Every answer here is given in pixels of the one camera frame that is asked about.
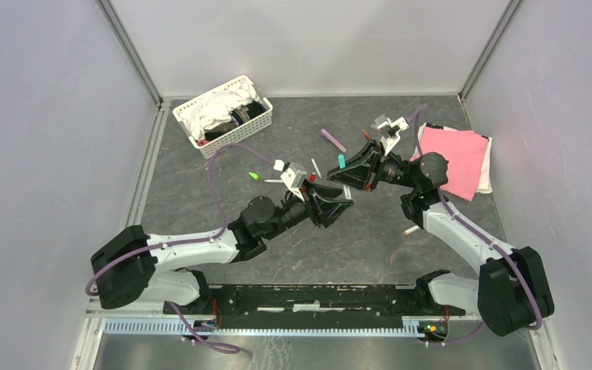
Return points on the white cloth in basket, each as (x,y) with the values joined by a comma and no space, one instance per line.
(214,109)

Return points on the white cable duct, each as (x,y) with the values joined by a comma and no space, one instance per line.
(174,326)

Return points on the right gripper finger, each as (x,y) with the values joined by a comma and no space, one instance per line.
(367,155)
(357,177)

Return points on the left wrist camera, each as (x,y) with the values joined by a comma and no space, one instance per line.
(293,175)

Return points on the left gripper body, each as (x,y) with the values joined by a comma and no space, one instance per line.
(310,208)

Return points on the teal pen cap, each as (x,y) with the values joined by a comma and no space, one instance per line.
(341,161)

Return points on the white plastic basket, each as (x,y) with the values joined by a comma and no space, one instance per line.
(226,132)

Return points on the dark cloth in basket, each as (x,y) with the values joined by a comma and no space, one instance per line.
(244,114)

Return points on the purple pen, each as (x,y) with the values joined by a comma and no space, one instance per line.
(333,140)

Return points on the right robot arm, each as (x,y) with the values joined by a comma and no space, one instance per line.
(511,290)

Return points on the teal white marker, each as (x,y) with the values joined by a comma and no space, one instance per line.
(347,192)

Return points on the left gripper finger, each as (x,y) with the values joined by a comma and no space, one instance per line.
(326,192)
(332,210)

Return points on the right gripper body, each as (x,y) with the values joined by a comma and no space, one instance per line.
(378,171)

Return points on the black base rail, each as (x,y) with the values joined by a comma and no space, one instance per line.
(309,306)

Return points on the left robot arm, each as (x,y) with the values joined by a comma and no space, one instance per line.
(135,265)

